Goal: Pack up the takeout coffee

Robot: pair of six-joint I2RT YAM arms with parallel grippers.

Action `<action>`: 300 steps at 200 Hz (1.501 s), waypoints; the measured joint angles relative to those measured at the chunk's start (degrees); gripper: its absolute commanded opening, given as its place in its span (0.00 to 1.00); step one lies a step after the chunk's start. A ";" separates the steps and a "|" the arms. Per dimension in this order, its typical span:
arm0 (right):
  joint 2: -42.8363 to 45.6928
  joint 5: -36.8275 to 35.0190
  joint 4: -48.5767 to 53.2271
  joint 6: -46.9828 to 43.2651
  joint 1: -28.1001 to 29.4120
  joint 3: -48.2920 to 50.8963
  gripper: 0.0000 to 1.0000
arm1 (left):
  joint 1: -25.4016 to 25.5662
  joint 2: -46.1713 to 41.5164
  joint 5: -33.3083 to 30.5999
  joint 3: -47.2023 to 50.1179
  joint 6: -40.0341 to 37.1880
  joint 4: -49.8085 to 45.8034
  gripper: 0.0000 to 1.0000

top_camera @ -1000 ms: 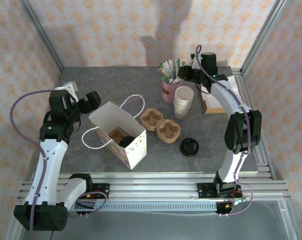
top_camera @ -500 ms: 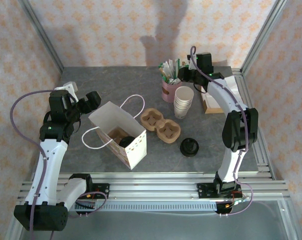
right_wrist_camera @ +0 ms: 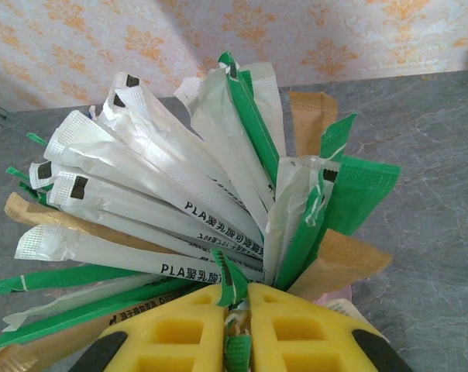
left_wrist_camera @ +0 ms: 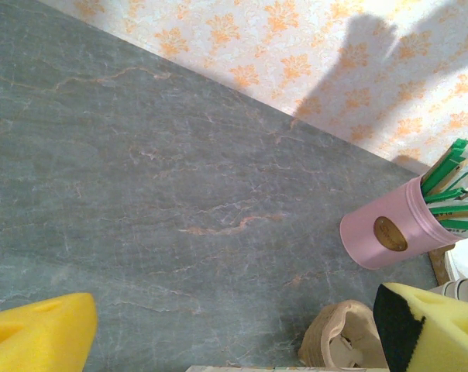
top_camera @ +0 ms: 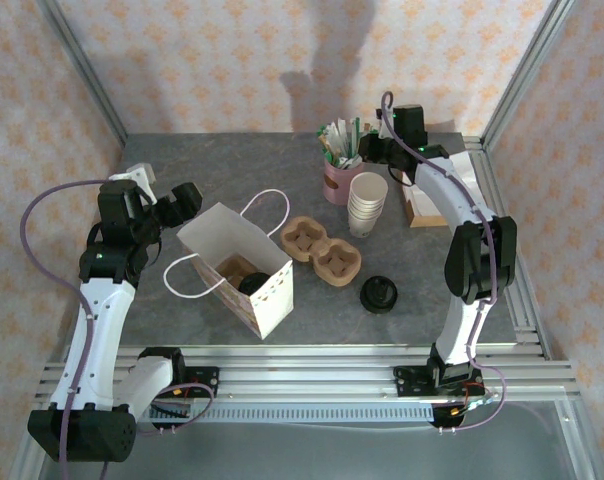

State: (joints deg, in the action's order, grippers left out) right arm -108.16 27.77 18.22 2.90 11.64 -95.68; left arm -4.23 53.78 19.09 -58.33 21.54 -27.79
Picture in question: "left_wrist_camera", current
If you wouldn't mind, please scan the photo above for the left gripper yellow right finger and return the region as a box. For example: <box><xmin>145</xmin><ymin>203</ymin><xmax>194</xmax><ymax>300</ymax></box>
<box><xmin>373</xmin><ymin>282</ymin><xmax>468</xmax><ymax>372</ymax></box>

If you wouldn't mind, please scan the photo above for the brown pulp cup carrier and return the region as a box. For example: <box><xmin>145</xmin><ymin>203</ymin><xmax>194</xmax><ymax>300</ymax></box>
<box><xmin>298</xmin><ymin>300</ymin><xmax>390</xmax><ymax>369</ymax></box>

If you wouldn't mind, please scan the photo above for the pink canister with oval label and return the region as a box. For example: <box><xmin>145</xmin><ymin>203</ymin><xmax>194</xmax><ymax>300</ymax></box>
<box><xmin>339</xmin><ymin>176</ymin><xmax>462</xmax><ymax>271</ymax></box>

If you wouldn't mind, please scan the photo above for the brown-tipped wrapped stirrer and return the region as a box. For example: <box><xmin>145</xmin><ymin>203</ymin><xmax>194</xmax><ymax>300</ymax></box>
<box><xmin>431</xmin><ymin>157</ymin><xmax>468</xmax><ymax>195</ymax></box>

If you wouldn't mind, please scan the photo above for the wooden napkin tray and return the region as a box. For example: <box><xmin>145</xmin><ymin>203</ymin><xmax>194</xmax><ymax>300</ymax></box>
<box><xmin>427</xmin><ymin>247</ymin><xmax>458</xmax><ymax>288</ymax></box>

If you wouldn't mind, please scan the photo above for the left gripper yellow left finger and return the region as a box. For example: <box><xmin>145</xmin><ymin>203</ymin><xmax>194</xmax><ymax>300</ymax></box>
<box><xmin>0</xmin><ymin>292</ymin><xmax>99</xmax><ymax>372</ymax></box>

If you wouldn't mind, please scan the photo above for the white paper napkin stack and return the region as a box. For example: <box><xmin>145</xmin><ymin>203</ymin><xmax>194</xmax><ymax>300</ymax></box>
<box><xmin>442</xmin><ymin>239</ymin><xmax>468</xmax><ymax>281</ymax></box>

